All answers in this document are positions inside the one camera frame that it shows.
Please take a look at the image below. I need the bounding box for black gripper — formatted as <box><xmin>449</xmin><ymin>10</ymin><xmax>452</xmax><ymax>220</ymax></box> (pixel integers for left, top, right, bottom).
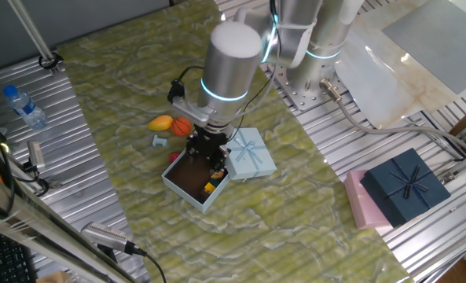
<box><xmin>185</xmin><ymin>126</ymin><xmax>232</xmax><ymax>171</ymax></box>

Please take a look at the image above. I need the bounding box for light blue gift box lid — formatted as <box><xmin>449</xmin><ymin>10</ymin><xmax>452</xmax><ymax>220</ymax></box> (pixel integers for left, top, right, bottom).
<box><xmin>223</xmin><ymin>127</ymin><xmax>278</xmax><ymax>182</ymax></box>

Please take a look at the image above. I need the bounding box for light blue gift box base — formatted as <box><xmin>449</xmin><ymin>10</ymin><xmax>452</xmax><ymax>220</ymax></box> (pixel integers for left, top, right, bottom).
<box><xmin>161</xmin><ymin>149</ymin><xmax>232</xmax><ymax>215</ymax></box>

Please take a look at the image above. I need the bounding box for orange toy basketball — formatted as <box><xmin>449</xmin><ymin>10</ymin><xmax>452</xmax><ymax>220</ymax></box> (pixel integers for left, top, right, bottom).
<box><xmin>171</xmin><ymin>116</ymin><xmax>193</xmax><ymax>138</ymax></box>

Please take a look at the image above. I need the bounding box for yellow orange toy mango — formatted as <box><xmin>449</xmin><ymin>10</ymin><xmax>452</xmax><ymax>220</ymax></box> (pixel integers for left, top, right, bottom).
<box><xmin>146</xmin><ymin>114</ymin><xmax>175</xmax><ymax>132</ymax></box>

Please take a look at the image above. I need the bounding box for dark blue gift box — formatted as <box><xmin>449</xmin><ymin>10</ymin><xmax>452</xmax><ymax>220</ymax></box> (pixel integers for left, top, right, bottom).
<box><xmin>360</xmin><ymin>147</ymin><xmax>452</xmax><ymax>228</ymax></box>

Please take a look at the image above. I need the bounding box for green marble pattern mat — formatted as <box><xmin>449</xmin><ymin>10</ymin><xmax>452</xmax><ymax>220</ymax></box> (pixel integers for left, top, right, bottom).
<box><xmin>57</xmin><ymin>0</ymin><xmax>414</xmax><ymax>283</ymax></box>

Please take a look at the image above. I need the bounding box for silver robot mounting plate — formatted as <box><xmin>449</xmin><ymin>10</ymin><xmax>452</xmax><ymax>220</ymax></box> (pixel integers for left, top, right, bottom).
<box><xmin>263</xmin><ymin>62</ymin><xmax>351</xmax><ymax>112</ymax></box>

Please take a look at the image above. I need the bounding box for white ridged device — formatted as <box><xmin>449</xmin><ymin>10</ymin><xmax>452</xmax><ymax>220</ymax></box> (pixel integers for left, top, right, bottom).
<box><xmin>80</xmin><ymin>221</ymin><xmax>134</xmax><ymax>252</ymax></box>

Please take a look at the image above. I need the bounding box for pink flat object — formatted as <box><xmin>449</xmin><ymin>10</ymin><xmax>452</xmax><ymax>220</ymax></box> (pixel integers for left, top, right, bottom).
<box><xmin>343</xmin><ymin>169</ymin><xmax>394</xmax><ymax>231</ymax></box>

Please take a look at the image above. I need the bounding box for beige flat sheet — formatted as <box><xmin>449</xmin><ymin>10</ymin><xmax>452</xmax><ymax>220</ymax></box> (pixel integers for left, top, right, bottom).
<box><xmin>332</xmin><ymin>0</ymin><xmax>466</xmax><ymax>130</ymax></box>

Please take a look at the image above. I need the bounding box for clear plastic water bottle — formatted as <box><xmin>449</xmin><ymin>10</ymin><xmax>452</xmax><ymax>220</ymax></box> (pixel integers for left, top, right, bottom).
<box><xmin>2</xmin><ymin>84</ymin><xmax>48</xmax><ymax>130</ymax></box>

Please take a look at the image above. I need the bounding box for silver tripod pole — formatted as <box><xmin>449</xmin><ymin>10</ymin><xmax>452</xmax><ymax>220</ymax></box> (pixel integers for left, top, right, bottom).
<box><xmin>6</xmin><ymin>0</ymin><xmax>63</xmax><ymax>76</ymax></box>

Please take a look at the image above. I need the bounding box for black keyboard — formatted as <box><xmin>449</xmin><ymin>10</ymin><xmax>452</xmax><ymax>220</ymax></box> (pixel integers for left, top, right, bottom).
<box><xmin>0</xmin><ymin>226</ymin><xmax>38</xmax><ymax>283</ymax></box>

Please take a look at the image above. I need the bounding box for grey studded baseplate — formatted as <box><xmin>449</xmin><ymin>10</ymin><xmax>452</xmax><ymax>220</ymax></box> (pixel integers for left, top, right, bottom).
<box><xmin>382</xmin><ymin>0</ymin><xmax>466</xmax><ymax>94</ymax></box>

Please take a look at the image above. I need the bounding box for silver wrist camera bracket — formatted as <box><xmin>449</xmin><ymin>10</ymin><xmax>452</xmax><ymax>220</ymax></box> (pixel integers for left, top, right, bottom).
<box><xmin>171</xmin><ymin>97</ymin><xmax>215</xmax><ymax>127</ymax></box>

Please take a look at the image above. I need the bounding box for black cable clip bundle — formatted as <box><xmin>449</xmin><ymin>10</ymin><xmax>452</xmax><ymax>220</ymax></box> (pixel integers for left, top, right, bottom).
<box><xmin>167</xmin><ymin>64</ymin><xmax>205</xmax><ymax>105</ymax></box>

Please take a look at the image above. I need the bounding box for grey cable with metal plug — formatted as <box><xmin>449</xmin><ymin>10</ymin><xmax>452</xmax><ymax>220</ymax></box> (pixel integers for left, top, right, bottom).
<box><xmin>319</xmin><ymin>78</ymin><xmax>466</xmax><ymax>156</ymax></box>

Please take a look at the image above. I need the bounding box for aluminium frame bar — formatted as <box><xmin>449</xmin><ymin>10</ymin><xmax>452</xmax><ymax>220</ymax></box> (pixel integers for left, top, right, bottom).
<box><xmin>0</xmin><ymin>129</ymin><xmax>139</xmax><ymax>283</ymax></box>

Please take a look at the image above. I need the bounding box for silver aluminium rail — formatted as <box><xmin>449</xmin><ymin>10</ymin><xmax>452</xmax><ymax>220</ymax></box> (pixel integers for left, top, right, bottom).
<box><xmin>438</xmin><ymin>116</ymin><xmax>466</xmax><ymax>186</ymax></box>

